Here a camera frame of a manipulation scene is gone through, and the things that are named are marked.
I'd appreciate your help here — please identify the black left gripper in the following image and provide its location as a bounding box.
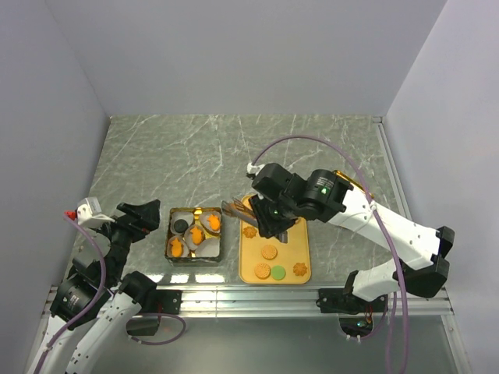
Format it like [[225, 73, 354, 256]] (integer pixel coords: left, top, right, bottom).
[[89, 198, 160, 283]]

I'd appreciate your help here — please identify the black sandwich cookie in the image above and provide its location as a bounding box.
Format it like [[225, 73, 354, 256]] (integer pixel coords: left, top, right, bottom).
[[172, 219, 189, 235]]

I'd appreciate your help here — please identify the orange fish cookie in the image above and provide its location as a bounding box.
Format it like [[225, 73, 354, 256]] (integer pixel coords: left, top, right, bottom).
[[207, 213, 221, 231], [169, 238, 184, 258], [189, 226, 204, 245]]

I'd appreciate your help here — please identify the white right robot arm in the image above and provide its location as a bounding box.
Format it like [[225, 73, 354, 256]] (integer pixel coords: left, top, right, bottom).
[[221, 163, 455, 311]]

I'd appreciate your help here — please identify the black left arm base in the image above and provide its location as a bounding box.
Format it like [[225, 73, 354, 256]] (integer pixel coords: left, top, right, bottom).
[[104, 271, 186, 345]]

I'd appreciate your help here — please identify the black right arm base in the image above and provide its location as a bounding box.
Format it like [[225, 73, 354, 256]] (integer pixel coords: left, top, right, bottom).
[[315, 270, 388, 342]]

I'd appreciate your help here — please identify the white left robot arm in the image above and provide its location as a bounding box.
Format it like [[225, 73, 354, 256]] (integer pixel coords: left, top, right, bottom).
[[27, 197, 161, 373]]

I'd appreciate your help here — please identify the flower shaped cookie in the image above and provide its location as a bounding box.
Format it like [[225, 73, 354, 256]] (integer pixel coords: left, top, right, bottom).
[[232, 198, 253, 214], [242, 226, 257, 238], [293, 263, 308, 277]]

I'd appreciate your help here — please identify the round waffle cookie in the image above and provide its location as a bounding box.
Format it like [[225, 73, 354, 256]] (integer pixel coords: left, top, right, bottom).
[[254, 263, 271, 280], [261, 245, 278, 260]]

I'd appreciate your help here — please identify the white paper cup liner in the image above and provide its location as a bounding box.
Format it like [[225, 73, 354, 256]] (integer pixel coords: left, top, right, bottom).
[[166, 235, 190, 259], [199, 211, 221, 234], [170, 210, 194, 235], [184, 224, 205, 251], [194, 238, 221, 258]]

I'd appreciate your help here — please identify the green round cookie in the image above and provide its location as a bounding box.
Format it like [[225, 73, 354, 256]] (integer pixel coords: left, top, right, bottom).
[[271, 266, 286, 281]]

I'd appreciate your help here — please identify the gold cookie tin box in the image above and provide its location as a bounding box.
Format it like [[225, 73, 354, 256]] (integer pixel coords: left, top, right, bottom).
[[165, 207, 222, 266]]

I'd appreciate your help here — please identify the gold tin lid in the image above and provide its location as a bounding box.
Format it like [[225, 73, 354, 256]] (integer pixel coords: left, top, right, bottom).
[[334, 170, 366, 193]]

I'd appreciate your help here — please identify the white aluminium side rail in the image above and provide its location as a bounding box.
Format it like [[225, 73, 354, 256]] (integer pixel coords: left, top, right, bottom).
[[372, 115, 434, 281]]

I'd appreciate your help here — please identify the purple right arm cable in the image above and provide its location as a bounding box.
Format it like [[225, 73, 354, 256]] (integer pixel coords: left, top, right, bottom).
[[249, 134, 410, 374]]

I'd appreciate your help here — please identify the aluminium front rail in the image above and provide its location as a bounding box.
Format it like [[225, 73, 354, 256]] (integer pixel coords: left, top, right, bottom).
[[42, 282, 455, 319]]

